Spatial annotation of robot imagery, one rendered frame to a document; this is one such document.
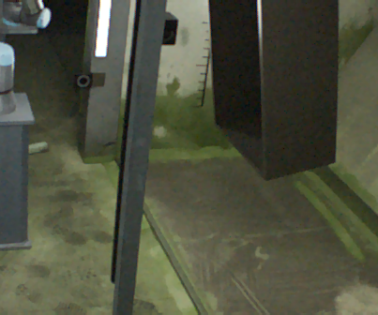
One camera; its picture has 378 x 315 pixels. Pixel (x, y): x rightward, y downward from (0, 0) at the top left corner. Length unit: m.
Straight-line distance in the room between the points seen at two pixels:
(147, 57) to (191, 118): 2.39
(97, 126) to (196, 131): 0.60
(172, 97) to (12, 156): 1.26
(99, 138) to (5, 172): 1.03
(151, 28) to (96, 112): 2.23
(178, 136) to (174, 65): 0.44
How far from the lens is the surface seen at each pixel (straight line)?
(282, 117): 2.90
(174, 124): 4.00
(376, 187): 3.69
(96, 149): 3.93
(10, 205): 3.09
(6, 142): 2.94
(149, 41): 1.64
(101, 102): 3.82
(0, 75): 2.89
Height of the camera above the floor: 1.81
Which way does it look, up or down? 26 degrees down
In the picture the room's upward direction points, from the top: 8 degrees clockwise
